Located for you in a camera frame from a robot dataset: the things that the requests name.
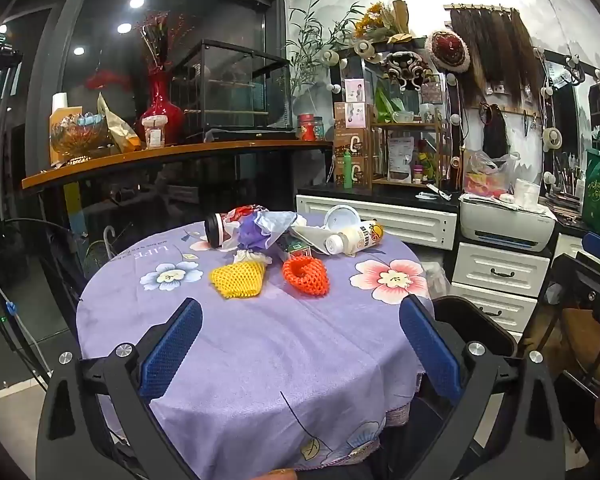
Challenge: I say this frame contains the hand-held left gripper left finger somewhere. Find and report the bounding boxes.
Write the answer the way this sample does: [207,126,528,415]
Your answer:
[36,297,203,480]

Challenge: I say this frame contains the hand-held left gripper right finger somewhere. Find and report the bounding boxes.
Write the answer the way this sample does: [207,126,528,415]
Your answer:
[399,295,566,480]

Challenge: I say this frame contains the yellow foam fruit net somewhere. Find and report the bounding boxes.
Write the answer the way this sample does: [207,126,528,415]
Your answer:
[210,258,267,300]

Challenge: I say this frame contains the red paper cup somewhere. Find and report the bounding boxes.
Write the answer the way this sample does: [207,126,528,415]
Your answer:
[204,212,241,251]

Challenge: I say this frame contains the white drink bottle orange print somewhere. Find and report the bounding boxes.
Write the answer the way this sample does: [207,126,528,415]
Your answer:
[325,220,385,256]

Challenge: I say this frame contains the purple plastic bag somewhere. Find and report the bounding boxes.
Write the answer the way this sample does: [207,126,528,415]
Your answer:
[237,210,281,253]

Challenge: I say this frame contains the orange foam fruit net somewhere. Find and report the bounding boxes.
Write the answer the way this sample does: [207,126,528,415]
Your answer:
[282,255,329,297]

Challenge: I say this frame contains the white plastic bag red print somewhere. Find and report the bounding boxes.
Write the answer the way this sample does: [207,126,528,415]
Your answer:
[221,204,266,226]

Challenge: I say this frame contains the white round lid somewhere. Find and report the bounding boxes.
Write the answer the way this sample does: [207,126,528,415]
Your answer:
[324,205,363,233]

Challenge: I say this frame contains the small green box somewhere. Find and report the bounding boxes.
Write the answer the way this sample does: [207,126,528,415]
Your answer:
[280,240,313,263]

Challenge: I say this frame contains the white desk drawer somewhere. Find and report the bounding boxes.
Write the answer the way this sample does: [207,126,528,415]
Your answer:
[555,232,588,261]

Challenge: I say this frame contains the black chair brown cushion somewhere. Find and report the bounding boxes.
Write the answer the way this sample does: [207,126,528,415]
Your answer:
[547,252,600,391]

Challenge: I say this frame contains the purple floral tablecloth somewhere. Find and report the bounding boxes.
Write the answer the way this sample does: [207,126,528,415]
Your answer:
[75,210,433,471]

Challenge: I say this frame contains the white container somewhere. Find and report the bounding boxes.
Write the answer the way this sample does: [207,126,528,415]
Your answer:
[515,178,541,209]

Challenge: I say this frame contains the white printer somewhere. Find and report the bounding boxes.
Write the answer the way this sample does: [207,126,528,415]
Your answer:
[459,192,557,253]

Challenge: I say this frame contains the white drawer cabinet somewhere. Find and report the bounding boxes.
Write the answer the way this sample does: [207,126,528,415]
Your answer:
[450,242,551,333]

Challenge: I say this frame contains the long white drawer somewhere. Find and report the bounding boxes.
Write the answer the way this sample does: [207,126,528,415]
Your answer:
[296,194,458,251]

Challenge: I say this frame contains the clear bag colourful packets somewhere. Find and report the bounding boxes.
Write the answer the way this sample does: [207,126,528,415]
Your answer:
[462,150,521,198]

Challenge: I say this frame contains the black hair bundle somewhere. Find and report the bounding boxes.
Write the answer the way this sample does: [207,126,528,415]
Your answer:
[482,105,509,158]

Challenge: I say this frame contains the yellow panel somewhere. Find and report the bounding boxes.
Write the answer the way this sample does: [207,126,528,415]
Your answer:
[64,184,82,222]

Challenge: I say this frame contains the brown carton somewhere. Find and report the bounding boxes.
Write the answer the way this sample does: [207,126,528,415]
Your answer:
[334,157,374,188]
[334,129,374,158]

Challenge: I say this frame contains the bamboo rack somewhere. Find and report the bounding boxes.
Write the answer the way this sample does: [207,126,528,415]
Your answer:
[371,120,443,188]

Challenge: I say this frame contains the wooden counter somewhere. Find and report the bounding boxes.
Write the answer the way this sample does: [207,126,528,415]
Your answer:
[22,140,333,191]

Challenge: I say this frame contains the plastic drink cup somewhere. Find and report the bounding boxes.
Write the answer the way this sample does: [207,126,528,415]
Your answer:
[141,115,168,150]

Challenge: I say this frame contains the brown paper snack bag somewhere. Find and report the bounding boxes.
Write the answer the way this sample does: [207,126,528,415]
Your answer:
[96,92,143,153]

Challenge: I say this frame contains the hair extensions rack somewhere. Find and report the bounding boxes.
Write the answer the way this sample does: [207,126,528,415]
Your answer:
[444,4,546,108]

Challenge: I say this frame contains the gold glass bowl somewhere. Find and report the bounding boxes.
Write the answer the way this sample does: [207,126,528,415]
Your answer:
[49,112,110,166]

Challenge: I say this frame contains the red vase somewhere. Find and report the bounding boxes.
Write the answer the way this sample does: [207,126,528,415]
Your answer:
[139,67,186,146]

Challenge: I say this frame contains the red round hat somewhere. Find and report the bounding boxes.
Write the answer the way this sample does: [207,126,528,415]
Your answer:
[425,30,471,72]

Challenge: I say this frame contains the orange carton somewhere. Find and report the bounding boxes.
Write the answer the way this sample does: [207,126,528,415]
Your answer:
[50,92,83,166]

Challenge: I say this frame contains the lion head ornament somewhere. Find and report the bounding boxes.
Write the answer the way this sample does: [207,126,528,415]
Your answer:
[382,50,433,92]

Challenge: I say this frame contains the glass display case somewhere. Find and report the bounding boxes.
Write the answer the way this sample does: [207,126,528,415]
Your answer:
[169,39,293,133]

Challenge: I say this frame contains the dried red branches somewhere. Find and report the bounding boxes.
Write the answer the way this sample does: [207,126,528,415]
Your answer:
[137,10,182,73]

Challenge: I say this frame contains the sunflower bouquet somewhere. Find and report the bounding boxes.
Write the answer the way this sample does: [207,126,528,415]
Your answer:
[352,0,412,43]

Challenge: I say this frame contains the green bamboo plant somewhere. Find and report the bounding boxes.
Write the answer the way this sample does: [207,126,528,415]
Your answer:
[285,0,362,103]

